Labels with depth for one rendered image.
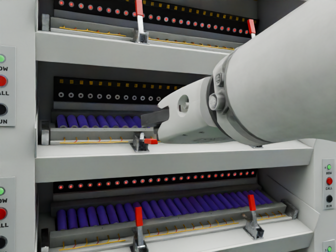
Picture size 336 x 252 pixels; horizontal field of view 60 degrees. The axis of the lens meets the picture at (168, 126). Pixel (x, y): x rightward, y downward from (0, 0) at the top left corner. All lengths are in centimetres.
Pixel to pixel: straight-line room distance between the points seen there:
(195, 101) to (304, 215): 61
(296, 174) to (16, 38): 68
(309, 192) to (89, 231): 52
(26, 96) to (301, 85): 42
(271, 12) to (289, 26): 75
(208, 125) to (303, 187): 58
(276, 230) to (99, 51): 55
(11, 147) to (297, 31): 43
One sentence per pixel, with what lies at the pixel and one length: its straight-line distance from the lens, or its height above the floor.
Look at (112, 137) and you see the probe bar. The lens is 57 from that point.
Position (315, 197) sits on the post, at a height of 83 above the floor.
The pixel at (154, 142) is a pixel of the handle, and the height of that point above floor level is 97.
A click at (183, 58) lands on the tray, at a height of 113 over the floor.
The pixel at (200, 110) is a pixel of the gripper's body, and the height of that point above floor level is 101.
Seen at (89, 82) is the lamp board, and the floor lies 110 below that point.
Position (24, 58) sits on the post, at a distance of 52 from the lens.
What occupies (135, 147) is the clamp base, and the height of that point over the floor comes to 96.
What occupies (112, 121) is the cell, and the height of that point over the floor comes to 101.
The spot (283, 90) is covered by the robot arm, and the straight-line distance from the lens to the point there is 18.
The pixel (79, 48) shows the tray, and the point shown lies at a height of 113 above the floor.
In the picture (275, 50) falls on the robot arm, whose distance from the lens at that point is 19.
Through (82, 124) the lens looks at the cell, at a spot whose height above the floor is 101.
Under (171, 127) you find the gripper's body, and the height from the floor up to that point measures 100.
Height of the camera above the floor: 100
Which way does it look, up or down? level
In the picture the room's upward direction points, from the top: straight up
